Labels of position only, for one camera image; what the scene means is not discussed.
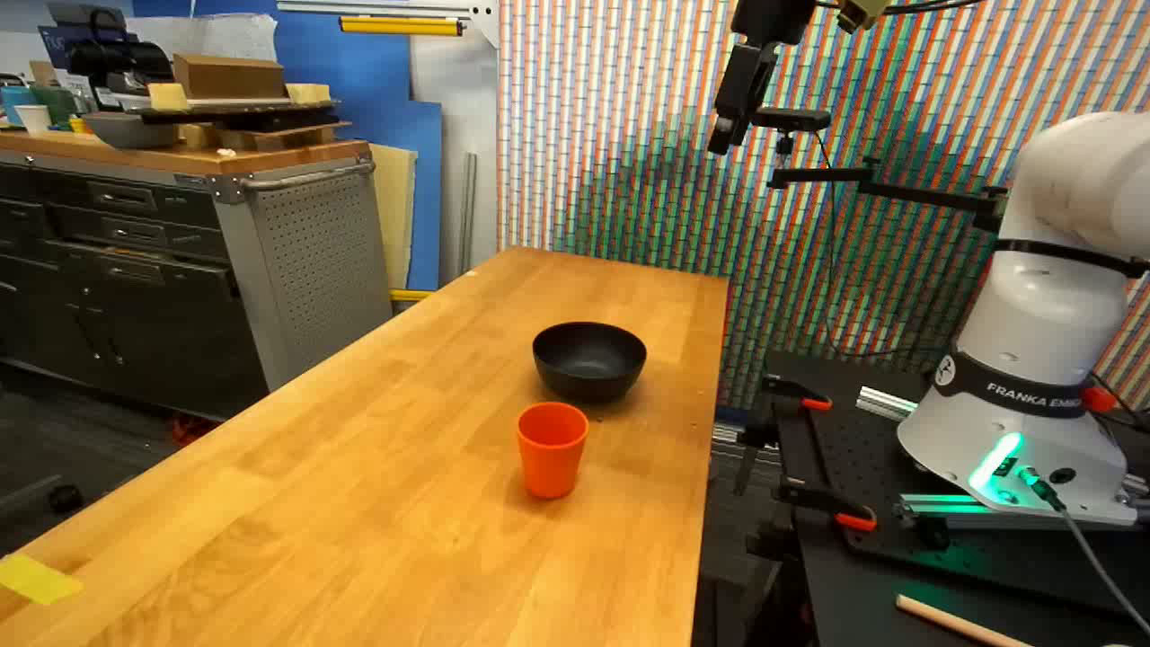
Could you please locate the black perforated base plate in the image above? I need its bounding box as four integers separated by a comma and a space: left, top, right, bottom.
766, 351, 1150, 624

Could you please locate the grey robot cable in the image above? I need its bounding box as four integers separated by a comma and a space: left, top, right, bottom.
1023, 467, 1150, 635

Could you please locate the orange plastic cup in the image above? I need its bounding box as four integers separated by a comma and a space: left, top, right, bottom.
513, 400, 592, 502

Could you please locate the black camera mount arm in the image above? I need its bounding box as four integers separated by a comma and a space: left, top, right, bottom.
766, 125, 1011, 238

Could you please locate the beige leaning wooden panel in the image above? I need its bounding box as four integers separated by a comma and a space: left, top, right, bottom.
365, 140, 419, 299

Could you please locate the yellow spirit level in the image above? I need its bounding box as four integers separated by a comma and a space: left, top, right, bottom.
338, 10, 466, 40

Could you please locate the black bowl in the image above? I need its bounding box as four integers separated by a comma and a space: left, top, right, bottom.
530, 318, 652, 406

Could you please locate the black bar camera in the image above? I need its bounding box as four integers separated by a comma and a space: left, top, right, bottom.
751, 105, 833, 135

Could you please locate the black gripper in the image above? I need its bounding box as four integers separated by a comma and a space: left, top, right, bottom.
704, 0, 824, 157

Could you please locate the grey metal tool cabinet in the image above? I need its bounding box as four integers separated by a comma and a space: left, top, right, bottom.
0, 130, 394, 425

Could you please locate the orange handled black clamp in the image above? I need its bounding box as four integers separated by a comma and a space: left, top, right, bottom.
757, 372, 837, 415
775, 474, 879, 538

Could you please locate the brown wooden box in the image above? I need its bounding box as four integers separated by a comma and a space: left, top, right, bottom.
170, 49, 290, 105

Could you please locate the yellow tape piece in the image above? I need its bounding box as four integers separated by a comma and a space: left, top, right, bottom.
0, 550, 85, 609

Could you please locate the wooden dowel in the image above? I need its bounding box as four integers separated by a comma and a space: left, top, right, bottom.
890, 588, 1035, 647

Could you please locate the blue board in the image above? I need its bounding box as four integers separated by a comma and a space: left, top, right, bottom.
271, 7, 451, 290

